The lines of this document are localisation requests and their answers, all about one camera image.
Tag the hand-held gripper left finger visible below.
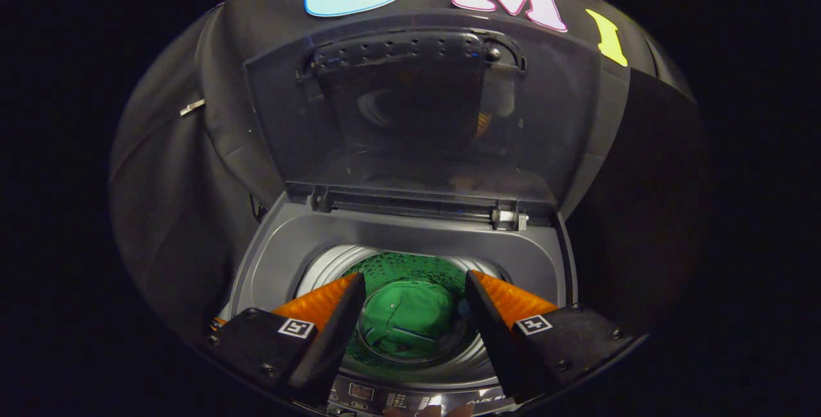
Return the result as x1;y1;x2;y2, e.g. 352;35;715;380
207;272;366;406

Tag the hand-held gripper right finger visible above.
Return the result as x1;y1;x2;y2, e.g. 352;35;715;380
464;270;636;404

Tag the green shirt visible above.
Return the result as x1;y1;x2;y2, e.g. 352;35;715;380
359;278;464;361

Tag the dark washing machine lid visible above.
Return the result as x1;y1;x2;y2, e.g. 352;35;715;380
244;15;605;214

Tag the black backdrop cloth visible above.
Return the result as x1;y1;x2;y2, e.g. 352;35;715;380
108;0;713;366

